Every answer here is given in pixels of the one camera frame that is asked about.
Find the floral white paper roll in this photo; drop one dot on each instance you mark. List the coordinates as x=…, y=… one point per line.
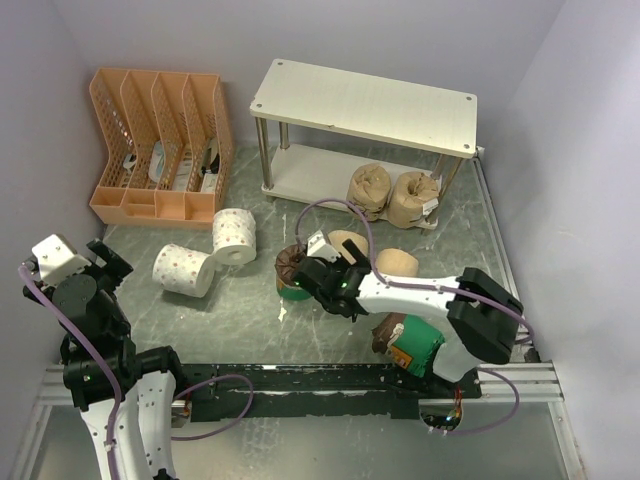
x=234, y=237
x=184, y=271

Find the lying green brown wrapped roll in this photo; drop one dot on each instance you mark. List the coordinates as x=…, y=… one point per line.
x=408, y=341

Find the orange plastic file organizer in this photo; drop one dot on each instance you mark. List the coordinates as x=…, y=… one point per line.
x=170, y=147

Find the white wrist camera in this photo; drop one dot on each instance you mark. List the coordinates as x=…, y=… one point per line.
x=318, y=246
x=57, y=259

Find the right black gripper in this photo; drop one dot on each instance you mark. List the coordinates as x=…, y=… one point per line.
x=362, y=261

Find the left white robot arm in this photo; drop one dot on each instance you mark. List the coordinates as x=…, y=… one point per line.
x=124, y=396

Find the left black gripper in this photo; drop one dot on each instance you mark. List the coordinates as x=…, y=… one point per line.
x=112, y=268

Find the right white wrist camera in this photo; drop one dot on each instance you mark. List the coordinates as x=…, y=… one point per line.
x=318, y=246

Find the white two-tier shelf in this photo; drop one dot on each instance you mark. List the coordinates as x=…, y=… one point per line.
x=398, y=113

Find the green brown roll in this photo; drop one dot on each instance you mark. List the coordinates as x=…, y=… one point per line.
x=408, y=341
x=286, y=263

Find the brown paper roll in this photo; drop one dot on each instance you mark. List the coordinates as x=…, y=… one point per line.
x=414, y=196
x=369, y=189

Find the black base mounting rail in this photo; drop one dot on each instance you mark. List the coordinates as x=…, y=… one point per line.
x=281, y=391

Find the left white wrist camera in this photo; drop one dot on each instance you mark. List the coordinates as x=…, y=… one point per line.
x=57, y=259

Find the aluminium frame rail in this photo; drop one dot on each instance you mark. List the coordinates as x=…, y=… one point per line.
x=56, y=443

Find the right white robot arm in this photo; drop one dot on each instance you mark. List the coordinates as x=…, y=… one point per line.
x=440, y=326

